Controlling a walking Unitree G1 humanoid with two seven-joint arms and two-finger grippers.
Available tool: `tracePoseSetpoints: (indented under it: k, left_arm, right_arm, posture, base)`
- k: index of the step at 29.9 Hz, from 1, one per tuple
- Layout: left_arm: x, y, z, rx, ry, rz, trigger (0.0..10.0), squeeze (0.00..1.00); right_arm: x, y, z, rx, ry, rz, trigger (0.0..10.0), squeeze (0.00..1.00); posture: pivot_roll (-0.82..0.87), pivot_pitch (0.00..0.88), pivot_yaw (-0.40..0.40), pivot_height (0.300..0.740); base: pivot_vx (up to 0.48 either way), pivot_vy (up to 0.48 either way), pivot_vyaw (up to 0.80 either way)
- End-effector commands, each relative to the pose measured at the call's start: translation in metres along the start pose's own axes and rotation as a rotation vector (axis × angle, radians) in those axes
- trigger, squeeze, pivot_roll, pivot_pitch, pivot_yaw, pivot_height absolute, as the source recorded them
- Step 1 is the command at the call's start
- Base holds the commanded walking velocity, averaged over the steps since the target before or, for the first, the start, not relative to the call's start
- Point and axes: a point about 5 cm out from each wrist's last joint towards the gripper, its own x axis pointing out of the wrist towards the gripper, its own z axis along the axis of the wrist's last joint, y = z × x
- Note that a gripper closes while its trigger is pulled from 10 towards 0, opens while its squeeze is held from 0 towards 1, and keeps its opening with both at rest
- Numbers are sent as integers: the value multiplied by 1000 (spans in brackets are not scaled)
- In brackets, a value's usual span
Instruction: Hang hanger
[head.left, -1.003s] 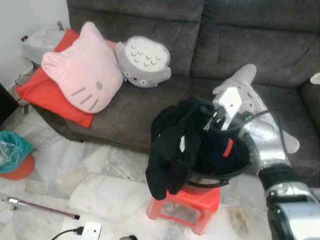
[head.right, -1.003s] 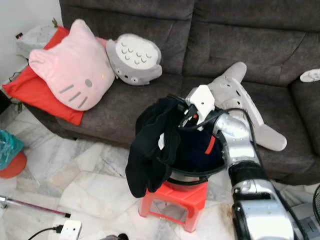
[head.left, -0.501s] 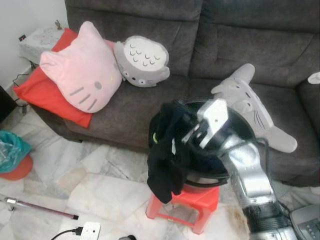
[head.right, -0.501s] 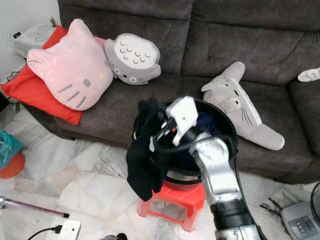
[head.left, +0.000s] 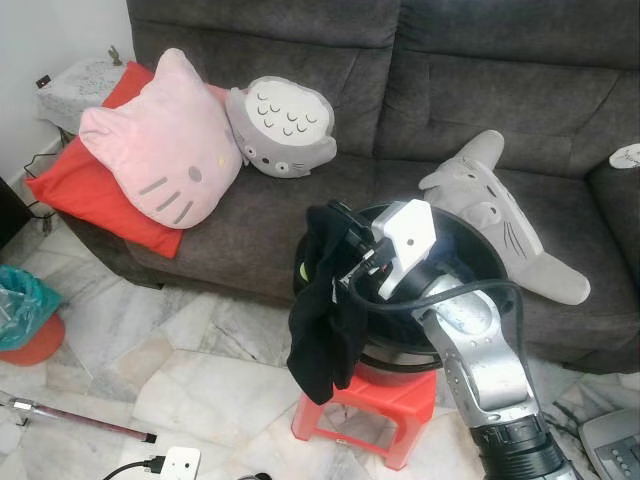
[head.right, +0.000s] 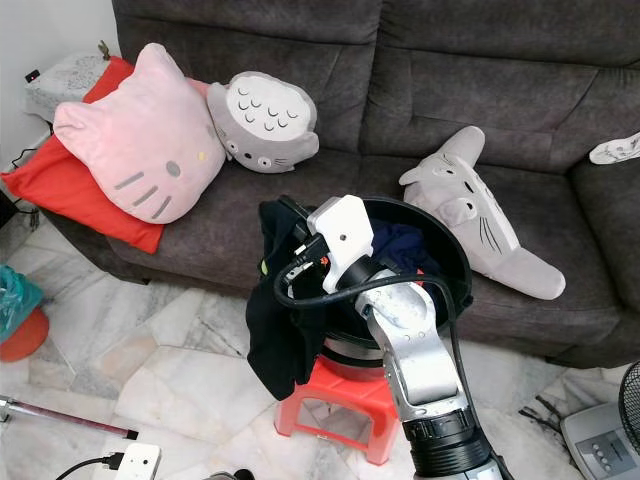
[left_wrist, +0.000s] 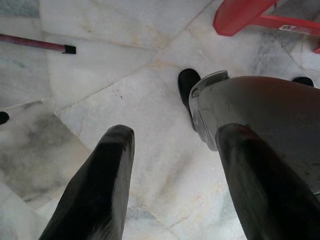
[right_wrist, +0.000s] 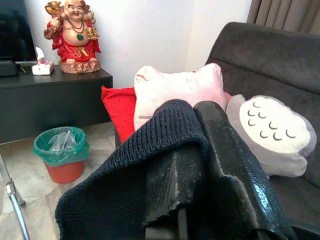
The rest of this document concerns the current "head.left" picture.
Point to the long grey plush toy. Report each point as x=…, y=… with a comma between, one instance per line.
x=510, y=220

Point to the orange trash bin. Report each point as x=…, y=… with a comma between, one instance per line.
x=45, y=352

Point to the teal bin liner bag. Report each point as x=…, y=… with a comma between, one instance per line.
x=25, y=300

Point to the side table with lace cloth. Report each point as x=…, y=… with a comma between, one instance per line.
x=80, y=85

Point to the grey standing fan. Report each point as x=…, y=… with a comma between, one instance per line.
x=610, y=445

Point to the dark grey fabric sofa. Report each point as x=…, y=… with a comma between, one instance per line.
x=500, y=80

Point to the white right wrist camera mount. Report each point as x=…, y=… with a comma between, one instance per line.
x=410, y=235

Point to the red cushion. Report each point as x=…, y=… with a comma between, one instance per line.
x=90, y=190

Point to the red plastic stool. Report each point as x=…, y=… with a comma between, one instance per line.
x=380, y=400

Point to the black shirt with green print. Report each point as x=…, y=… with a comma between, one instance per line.
x=325, y=330

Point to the small bronze figurine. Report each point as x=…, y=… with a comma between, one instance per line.
x=113, y=53

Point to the pink cat face pillow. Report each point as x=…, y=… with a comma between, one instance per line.
x=165, y=150

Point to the round grey owl pillow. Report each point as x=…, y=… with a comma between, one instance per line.
x=280, y=125

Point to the black wall plug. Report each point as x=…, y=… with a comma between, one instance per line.
x=43, y=80

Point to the white patterned cloth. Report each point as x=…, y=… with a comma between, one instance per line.
x=628, y=155

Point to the black round laundry basket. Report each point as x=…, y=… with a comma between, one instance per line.
x=492, y=270

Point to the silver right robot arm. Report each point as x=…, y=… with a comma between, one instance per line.
x=480, y=370

